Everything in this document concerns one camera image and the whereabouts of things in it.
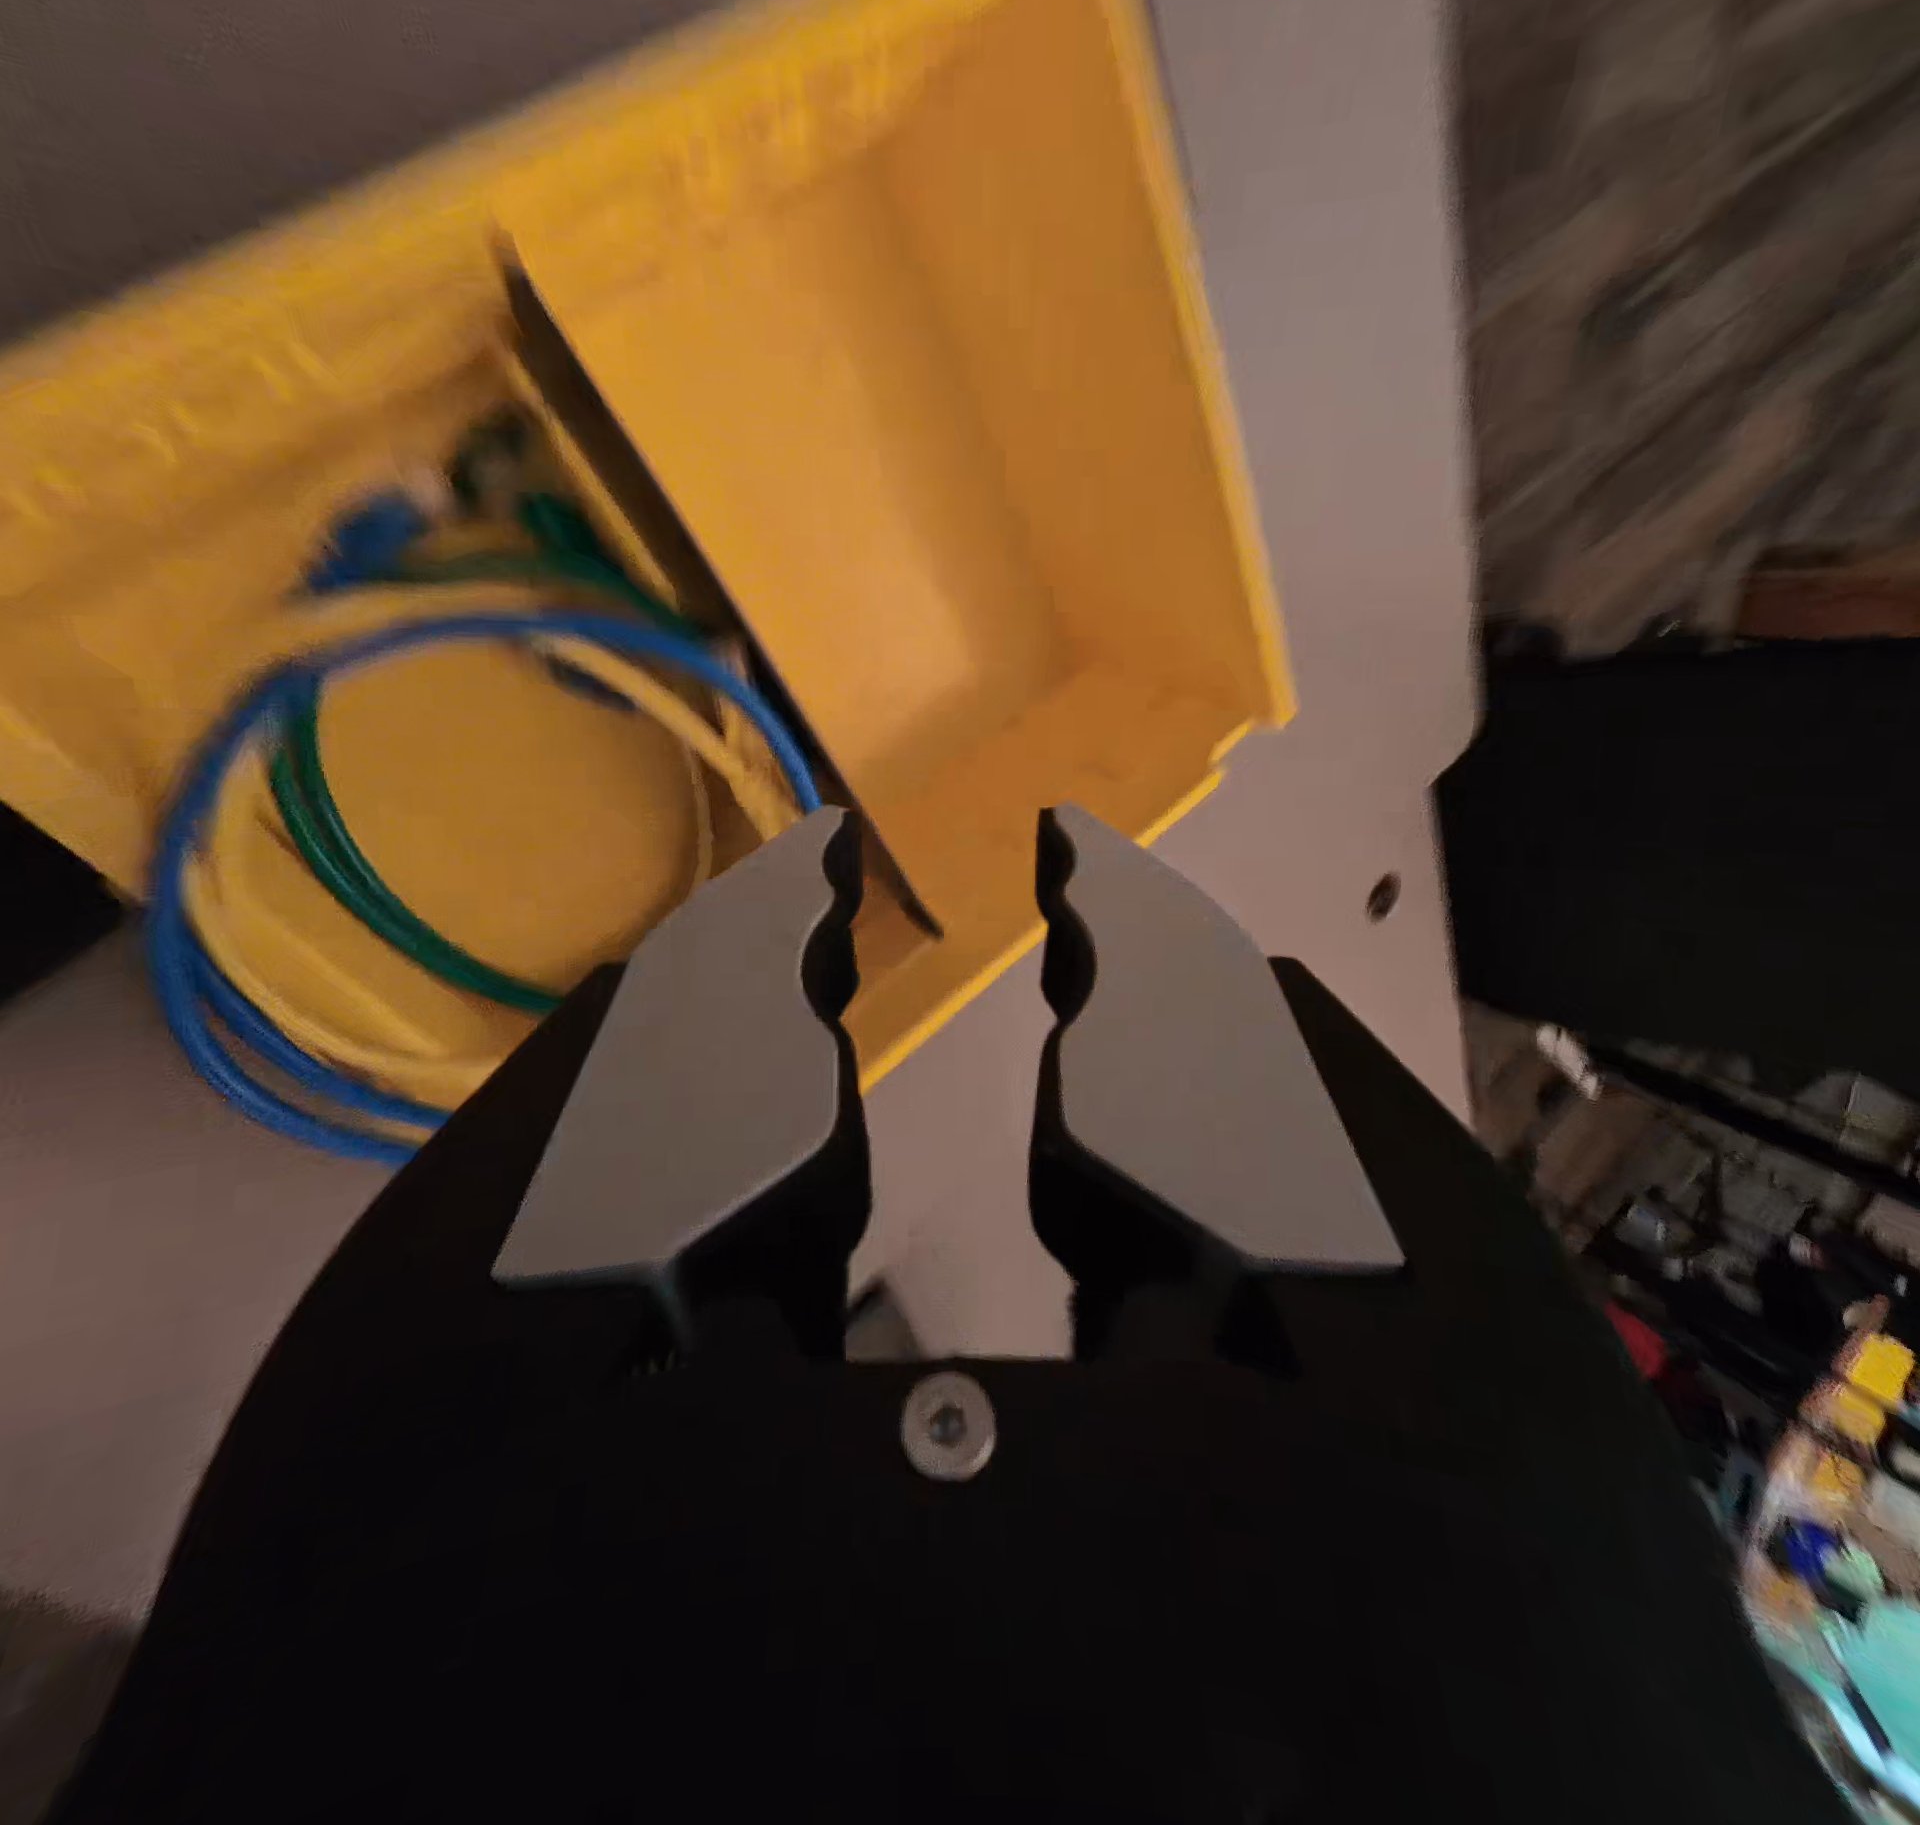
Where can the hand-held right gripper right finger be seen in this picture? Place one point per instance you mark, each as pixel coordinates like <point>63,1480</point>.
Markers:
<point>1200,1107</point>

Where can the yellow plastic bin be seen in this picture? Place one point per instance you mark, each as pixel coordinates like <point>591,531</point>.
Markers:
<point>840,432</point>

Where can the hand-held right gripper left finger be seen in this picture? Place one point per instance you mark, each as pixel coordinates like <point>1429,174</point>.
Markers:
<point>690,1107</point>

